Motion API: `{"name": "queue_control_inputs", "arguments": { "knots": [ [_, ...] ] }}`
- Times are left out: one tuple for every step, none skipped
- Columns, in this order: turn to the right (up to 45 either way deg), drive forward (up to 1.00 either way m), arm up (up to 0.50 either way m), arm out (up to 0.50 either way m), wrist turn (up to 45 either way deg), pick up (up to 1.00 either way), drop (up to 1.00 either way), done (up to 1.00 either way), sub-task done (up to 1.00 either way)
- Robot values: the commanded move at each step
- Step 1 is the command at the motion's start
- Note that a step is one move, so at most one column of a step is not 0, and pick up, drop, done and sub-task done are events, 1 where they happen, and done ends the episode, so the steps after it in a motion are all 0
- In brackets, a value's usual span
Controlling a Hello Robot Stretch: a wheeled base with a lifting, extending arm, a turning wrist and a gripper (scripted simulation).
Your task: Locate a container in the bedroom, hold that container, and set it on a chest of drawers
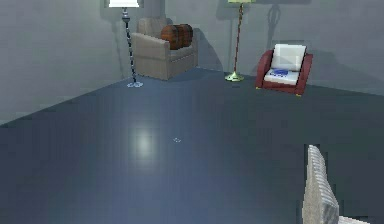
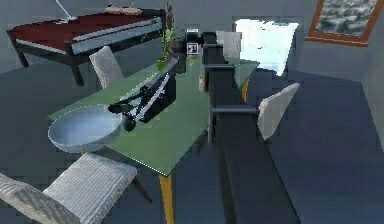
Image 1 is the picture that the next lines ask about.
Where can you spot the red armchair white cushions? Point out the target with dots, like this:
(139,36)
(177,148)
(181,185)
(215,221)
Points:
(286,66)

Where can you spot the blue object on seat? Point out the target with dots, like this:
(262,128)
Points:
(280,73)

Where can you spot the white shade floor lamp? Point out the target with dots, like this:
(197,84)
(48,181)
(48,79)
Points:
(128,36)

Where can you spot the pale grey ribbed furniture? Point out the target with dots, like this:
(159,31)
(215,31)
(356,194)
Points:
(318,190)

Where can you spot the green shade brass floor lamp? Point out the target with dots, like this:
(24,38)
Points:
(237,43)

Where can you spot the beige armchair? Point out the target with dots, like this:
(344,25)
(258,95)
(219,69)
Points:
(156,56)

